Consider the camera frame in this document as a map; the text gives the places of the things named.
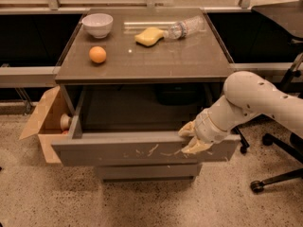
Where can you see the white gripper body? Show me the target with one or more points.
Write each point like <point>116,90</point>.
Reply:
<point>205,127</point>

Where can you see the orange fruit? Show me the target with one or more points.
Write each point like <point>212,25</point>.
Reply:
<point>97,54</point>

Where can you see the grey top drawer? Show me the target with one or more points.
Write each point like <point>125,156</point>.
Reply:
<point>119,125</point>

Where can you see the grey drawer cabinet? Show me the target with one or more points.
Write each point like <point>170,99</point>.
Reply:
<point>181,72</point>

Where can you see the white ceramic bowl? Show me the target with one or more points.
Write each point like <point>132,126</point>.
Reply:
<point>98,25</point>

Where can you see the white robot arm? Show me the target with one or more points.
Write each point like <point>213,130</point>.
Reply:
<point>245,96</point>

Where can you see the yellow sponge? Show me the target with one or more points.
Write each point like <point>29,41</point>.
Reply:
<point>150,36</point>

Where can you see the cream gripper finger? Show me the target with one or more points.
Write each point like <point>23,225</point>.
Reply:
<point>196,145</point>
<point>187,130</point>

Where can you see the grey bottom drawer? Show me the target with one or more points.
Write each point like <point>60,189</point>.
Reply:
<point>142,173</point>

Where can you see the white item in box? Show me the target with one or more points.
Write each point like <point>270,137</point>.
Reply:
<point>65,122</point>

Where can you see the open cardboard box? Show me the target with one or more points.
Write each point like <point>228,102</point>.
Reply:
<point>45,123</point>

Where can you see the grey drawer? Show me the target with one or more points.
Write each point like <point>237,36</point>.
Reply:
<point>142,173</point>
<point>119,125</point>

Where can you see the clear plastic water bottle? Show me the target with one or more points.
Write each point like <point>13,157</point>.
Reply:
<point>184,28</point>

